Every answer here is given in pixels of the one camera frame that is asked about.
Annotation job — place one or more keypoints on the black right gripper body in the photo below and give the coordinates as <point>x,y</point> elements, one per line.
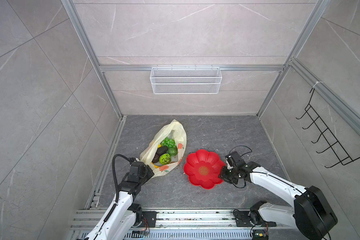
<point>229,175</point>

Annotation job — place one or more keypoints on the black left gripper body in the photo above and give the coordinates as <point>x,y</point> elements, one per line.
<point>147,174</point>

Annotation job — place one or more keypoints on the red flower-shaped plastic bowl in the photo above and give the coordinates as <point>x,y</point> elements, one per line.
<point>203,169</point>

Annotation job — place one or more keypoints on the cream plastic shopping bag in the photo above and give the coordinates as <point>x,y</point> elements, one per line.
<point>174,130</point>

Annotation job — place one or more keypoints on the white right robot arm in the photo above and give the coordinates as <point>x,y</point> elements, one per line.
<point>307,208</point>

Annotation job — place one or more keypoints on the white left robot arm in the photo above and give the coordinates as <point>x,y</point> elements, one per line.
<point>123,213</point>

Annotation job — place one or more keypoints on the dark brown fake fruit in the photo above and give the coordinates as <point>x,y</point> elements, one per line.
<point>156,159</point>

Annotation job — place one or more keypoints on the green spotted fake fruit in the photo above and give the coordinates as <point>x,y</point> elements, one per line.
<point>165,159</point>

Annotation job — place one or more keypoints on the dark fake avocado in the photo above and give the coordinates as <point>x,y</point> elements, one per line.
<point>162,150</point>

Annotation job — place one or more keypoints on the green fake lime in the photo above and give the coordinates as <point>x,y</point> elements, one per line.
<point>172,151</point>

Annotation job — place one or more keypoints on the green fake grapes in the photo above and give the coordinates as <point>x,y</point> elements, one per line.
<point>170,143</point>

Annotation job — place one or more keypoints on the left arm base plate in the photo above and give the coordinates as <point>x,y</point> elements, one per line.
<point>148,219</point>

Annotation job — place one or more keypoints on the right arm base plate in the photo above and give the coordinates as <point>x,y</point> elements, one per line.
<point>243,220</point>

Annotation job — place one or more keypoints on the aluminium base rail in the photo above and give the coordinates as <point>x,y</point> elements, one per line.
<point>182,224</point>

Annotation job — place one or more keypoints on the black wire hook rack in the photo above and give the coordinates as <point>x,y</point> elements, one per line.
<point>343,158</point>

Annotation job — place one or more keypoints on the white wire mesh basket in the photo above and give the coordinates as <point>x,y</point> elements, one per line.
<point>185,80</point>

